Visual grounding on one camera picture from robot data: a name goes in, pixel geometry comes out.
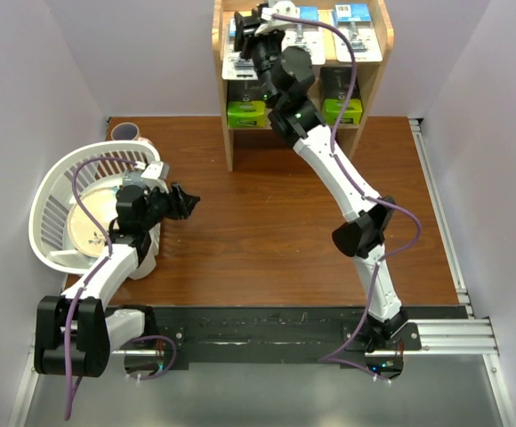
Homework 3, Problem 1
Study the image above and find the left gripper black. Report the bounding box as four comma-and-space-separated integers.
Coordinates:
140, 181, 199, 230

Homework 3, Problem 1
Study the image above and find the grey cup in basket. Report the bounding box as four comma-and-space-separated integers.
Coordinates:
122, 170, 147, 189

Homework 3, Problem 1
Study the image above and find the blue razor blister pack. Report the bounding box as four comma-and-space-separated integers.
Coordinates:
282, 6, 326, 66
332, 4, 383, 63

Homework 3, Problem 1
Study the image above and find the aluminium frame rail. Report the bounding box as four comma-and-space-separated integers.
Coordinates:
6, 117, 516, 427

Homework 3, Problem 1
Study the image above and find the black green razor box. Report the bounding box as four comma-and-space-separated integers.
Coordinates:
227, 80, 266, 128
319, 67, 363, 125

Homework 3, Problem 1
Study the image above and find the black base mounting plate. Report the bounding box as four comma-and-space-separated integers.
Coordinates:
105, 305, 423, 375

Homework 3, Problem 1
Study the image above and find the white Gillette razor blister pack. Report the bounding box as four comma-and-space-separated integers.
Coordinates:
222, 17, 257, 81

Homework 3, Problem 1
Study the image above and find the purple and pink mug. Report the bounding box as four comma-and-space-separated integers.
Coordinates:
110, 122, 141, 141

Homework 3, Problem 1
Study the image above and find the wooden two-tier shelf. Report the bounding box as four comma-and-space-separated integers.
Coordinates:
212, 0, 394, 171

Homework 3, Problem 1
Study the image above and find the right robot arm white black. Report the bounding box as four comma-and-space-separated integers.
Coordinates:
234, 1, 407, 350

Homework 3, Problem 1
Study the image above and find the white bowl under basket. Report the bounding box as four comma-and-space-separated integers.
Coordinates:
128, 254, 157, 280

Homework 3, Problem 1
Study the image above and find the white plastic slatted basket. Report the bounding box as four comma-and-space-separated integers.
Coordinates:
28, 141, 160, 275

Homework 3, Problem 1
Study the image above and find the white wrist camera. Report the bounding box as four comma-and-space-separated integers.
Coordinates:
134, 161, 170, 192
255, 1, 300, 35

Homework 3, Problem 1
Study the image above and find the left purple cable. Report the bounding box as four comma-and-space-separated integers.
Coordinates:
63, 156, 179, 422

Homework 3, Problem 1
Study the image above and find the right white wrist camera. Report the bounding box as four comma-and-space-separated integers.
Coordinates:
255, 1, 300, 35

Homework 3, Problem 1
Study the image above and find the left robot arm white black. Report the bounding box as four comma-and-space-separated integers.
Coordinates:
34, 183, 200, 377

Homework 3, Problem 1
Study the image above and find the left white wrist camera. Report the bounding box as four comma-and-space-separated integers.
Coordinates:
134, 161, 170, 192

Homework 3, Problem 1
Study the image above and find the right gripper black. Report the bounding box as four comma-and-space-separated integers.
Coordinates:
233, 7, 285, 106

